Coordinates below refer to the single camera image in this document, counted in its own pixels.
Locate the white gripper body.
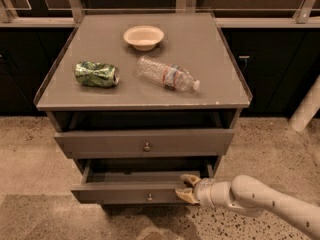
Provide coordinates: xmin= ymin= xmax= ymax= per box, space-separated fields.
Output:
xmin=194 ymin=178 xmax=219 ymax=207

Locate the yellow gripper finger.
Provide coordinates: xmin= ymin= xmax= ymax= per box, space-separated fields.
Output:
xmin=175 ymin=188 xmax=199 ymax=204
xmin=180 ymin=174 xmax=201 ymax=187

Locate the grey drawer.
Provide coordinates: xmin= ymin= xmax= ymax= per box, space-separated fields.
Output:
xmin=71 ymin=157 xmax=216 ymax=206
xmin=54 ymin=129 xmax=234 ymax=159

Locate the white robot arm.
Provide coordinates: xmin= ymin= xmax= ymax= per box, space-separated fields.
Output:
xmin=175 ymin=174 xmax=320 ymax=240

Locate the grey top drawer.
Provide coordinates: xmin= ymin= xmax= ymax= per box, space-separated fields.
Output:
xmin=54 ymin=129 xmax=234 ymax=159

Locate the grey drawer cabinet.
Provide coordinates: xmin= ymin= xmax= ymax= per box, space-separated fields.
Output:
xmin=33 ymin=12 xmax=253 ymax=206

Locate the clear plastic water bottle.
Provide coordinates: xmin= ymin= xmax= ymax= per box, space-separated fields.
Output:
xmin=137 ymin=56 xmax=200 ymax=92

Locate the crushed green soda can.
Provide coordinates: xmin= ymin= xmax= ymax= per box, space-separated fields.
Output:
xmin=74 ymin=61 xmax=120 ymax=88

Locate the white paper bowl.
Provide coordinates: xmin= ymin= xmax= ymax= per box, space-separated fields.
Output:
xmin=123 ymin=25 xmax=164 ymax=51

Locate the metal window frame rail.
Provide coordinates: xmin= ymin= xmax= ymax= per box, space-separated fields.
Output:
xmin=0 ymin=0 xmax=320 ymax=28

